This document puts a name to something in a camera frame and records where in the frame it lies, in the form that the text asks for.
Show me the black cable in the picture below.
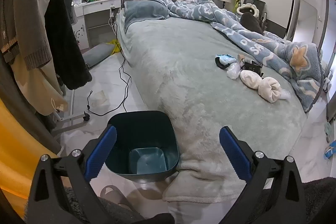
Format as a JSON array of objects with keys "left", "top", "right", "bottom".
[{"left": 87, "top": 22, "right": 132, "bottom": 117}]

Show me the grey fluffy robe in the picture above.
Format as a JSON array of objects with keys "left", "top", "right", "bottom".
[{"left": 63, "top": 177, "right": 336, "bottom": 224}]

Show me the grey upholstered bed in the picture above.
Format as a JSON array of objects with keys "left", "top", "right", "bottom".
[{"left": 115, "top": 0, "right": 326, "bottom": 203}]

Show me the blue box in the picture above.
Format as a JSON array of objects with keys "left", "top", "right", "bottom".
[{"left": 324, "top": 140, "right": 336, "bottom": 161}]

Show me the blue printed fleece blanket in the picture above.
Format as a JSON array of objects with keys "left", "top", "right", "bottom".
[{"left": 133, "top": 0, "right": 324, "bottom": 113}]

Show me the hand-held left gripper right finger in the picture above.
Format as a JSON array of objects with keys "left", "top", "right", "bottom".
[{"left": 219, "top": 126, "right": 307, "bottom": 224}]

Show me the beige coat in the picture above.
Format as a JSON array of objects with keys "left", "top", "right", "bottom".
[{"left": 8, "top": 56, "right": 69, "bottom": 117}]

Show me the black curved plastic piece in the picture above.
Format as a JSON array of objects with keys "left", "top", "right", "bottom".
[{"left": 215, "top": 57, "right": 230, "bottom": 70}]

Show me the blue tissue packet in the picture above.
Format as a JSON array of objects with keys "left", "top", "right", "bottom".
[{"left": 215, "top": 54, "right": 237, "bottom": 63}]

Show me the clear plastic wrap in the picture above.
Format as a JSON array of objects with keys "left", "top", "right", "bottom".
[{"left": 226, "top": 61, "right": 243, "bottom": 80}]

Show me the white clothes rack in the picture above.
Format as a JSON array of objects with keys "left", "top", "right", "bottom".
[{"left": 50, "top": 88, "right": 91, "bottom": 135}]

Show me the black printed packet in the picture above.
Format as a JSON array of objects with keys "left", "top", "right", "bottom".
[{"left": 241, "top": 60, "right": 264, "bottom": 76}]

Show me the black office chair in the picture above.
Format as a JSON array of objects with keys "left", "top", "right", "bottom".
[{"left": 243, "top": 0, "right": 268, "bottom": 30}]

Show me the cream cloth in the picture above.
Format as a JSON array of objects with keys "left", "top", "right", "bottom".
[
  {"left": 259, "top": 76, "right": 282, "bottom": 104},
  {"left": 240, "top": 70, "right": 263, "bottom": 90}
]

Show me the crumpled paper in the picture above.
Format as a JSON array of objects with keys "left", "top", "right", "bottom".
[{"left": 91, "top": 90, "right": 108, "bottom": 106}]

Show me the grey cushion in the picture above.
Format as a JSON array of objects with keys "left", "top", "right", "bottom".
[{"left": 83, "top": 43, "right": 114, "bottom": 68}]

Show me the yellow bag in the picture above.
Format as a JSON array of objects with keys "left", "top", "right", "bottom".
[{"left": 109, "top": 39, "right": 122, "bottom": 55}]

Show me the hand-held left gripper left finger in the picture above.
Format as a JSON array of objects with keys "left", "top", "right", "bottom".
[{"left": 26, "top": 124, "right": 124, "bottom": 224}]

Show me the grey-blue pillow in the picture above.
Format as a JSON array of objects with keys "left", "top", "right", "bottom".
[{"left": 123, "top": 0, "right": 171, "bottom": 30}]

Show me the teal plastic bin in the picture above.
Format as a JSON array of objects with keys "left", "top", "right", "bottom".
[{"left": 105, "top": 110, "right": 180, "bottom": 184}]

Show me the white vanity desk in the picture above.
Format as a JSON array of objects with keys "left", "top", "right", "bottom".
[{"left": 71, "top": 0, "right": 124, "bottom": 50}]

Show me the brown knit cardigan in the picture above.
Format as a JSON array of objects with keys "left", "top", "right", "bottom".
[{"left": 0, "top": 0, "right": 53, "bottom": 72}]

